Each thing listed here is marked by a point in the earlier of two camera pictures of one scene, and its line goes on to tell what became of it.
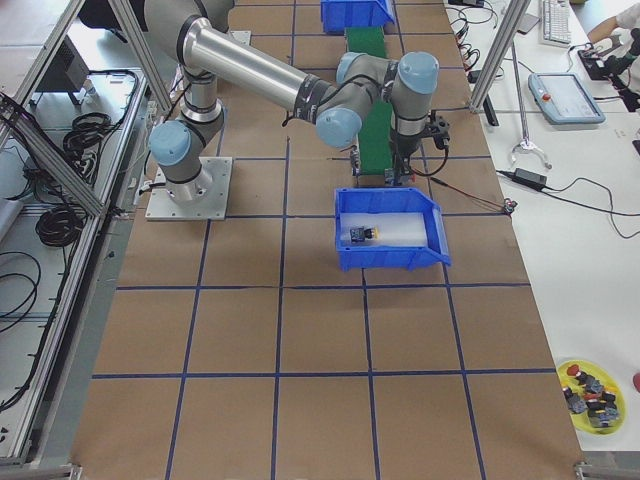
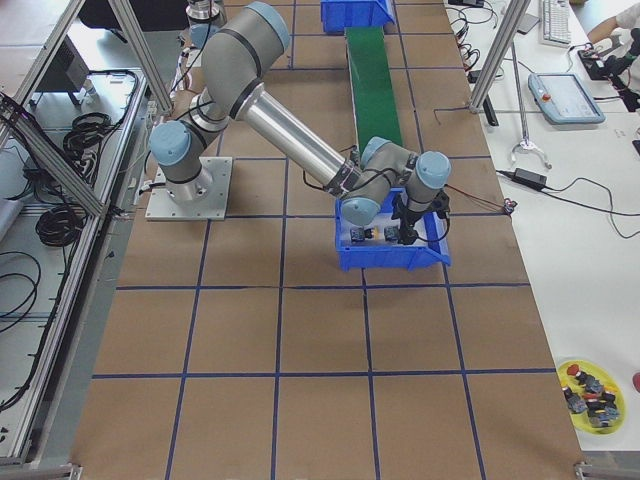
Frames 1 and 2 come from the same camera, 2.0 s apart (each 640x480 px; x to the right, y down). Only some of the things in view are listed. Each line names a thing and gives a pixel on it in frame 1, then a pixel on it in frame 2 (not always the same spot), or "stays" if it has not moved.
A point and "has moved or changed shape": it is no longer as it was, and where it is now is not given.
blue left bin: x=336 y=15 stays
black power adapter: x=529 y=177 stays
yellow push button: x=360 y=234 stays
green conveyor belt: x=375 y=145 stays
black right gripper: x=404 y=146 → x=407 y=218
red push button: x=407 y=179 has moved or changed shape
